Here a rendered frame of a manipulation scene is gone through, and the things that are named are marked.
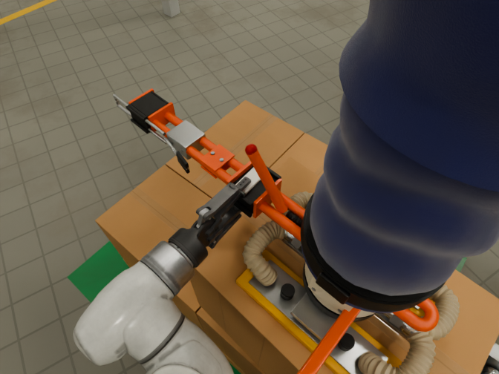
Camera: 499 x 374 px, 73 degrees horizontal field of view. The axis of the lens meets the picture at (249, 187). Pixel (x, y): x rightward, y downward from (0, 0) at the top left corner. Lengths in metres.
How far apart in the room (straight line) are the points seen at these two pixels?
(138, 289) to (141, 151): 1.96
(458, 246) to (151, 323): 0.45
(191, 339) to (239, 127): 1.31
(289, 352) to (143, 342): 0.28
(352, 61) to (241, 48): 3.06
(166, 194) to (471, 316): 1.18
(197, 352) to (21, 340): 1.59
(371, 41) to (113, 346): 0.53
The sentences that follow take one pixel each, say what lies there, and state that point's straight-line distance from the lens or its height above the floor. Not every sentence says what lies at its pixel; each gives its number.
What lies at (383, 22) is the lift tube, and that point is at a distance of 0.28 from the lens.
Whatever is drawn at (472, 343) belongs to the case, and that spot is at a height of 1.07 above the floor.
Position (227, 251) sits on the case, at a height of 1.07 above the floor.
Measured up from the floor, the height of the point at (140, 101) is 1.23.
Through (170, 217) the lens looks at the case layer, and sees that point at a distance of 1.48.
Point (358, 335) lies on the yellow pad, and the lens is 0.74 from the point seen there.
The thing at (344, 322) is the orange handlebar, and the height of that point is 1.21.
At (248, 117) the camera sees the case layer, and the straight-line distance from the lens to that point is 1.83.
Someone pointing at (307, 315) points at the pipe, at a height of 1.12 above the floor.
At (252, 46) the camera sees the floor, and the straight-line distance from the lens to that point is 3.38.
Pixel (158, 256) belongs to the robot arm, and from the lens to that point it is 0.61.
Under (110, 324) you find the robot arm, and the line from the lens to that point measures 0.59.
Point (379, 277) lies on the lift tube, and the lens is 0.45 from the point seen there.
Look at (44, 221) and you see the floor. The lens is 2.40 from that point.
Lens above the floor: 1.79
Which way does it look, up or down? 55 degrees down
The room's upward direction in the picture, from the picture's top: straight up
